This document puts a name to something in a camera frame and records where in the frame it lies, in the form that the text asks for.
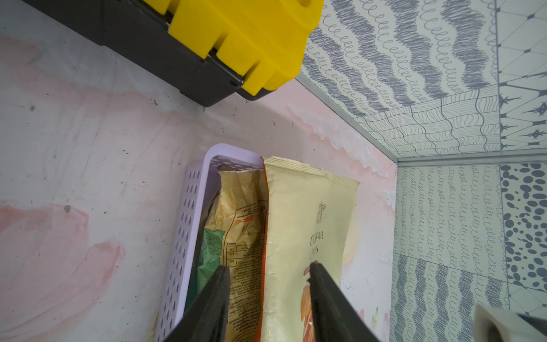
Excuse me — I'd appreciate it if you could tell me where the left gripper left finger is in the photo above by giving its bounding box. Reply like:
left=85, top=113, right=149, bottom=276
left=165, top=266, right=231, bottom=342

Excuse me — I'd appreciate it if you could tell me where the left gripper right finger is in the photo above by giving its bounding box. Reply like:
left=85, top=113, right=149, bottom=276
left=309, top=263, right=378, bottom=342

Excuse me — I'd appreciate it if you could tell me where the dark green striped snack bag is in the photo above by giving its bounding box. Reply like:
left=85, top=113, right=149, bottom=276
left=185, top=228, right=224, bottom=312

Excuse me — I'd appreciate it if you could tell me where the beige red cassava chips bag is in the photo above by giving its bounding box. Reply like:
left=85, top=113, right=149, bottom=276
left=256, top=157, right=360, bottom=341

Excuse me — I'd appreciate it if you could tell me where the gold foil chips bag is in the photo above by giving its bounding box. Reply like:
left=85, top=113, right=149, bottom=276
left=205, top=169, right=268, bottom=341

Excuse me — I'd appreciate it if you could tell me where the lilac plastic basket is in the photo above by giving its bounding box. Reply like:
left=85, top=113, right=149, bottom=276
left=153, top=143, right=262, bottom=341

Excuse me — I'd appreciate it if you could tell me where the yellow and black toolbox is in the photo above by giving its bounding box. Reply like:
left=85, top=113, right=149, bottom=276
left=31, top=0, right=323, bottom=107

